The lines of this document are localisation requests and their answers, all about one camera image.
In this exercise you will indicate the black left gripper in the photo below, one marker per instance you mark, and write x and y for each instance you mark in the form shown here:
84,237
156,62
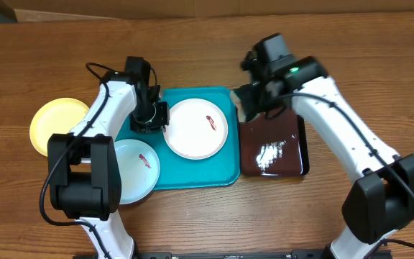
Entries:
159,126

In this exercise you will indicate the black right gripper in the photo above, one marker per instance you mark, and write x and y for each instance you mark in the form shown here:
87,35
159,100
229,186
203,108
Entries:
255,107

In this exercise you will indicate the green yellow sponge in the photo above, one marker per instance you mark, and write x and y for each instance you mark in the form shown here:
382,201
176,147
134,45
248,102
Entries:
245,102

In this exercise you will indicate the white plate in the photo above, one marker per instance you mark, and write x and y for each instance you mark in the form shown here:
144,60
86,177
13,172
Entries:
197,130

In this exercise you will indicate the yellow plate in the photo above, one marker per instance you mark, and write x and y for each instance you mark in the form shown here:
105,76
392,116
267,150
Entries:
58,116

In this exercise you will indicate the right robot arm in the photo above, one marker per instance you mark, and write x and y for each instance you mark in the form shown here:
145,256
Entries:
381,199

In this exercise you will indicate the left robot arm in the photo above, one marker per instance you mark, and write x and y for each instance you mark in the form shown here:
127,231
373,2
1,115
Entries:
83,186

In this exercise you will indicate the black water tray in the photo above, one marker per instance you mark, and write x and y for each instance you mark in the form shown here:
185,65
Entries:
274,147

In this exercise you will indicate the light blue plate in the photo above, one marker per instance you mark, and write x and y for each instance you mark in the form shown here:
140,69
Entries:
139,168

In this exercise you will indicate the cardboard backdrop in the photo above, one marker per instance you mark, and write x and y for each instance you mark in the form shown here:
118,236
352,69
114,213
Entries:
50,10

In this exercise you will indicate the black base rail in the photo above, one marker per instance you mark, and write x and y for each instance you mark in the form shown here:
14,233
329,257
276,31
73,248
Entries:
294,254

